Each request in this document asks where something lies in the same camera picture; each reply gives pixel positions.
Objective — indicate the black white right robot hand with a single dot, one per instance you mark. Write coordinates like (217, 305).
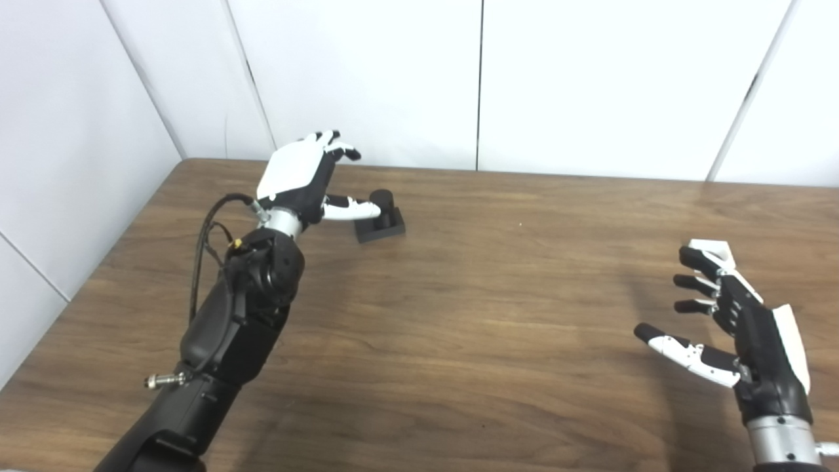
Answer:
(767, 354)

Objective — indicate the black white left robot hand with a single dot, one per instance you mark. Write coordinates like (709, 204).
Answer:
(295, 174)

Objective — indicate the black peg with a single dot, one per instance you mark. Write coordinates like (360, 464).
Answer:
(383, 219)

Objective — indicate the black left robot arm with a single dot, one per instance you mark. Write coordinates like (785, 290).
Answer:
(229, 341)

